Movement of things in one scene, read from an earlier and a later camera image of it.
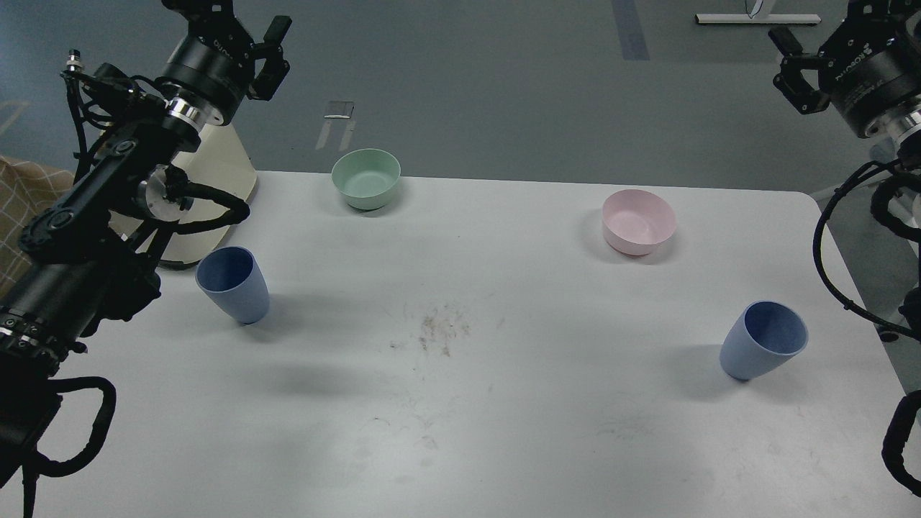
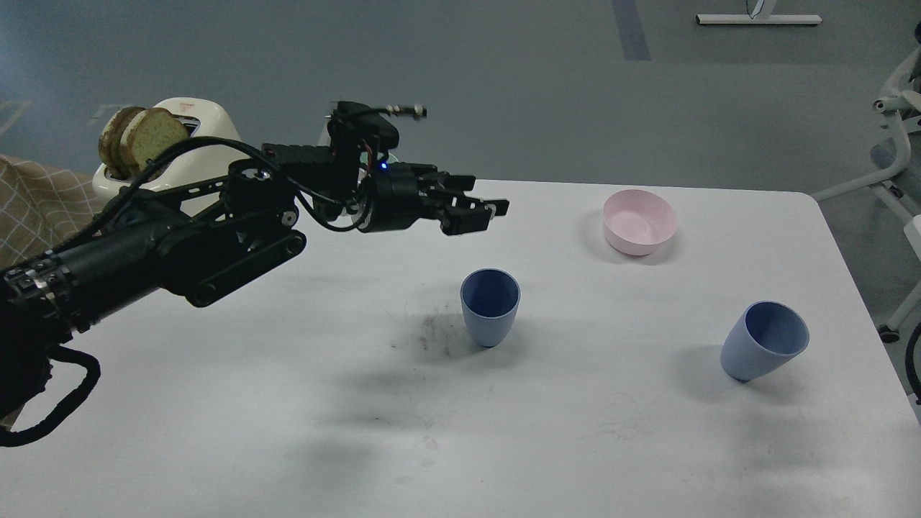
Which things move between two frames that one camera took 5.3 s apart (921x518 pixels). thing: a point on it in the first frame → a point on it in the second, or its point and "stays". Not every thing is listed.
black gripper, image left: [218, 63] → [403, 193]
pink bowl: [635, 222] stays
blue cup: [233, 277] → [491, 297]
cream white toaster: [123, 225] → [203, 119]
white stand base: [753, 17] stays
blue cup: [762, 336] stays
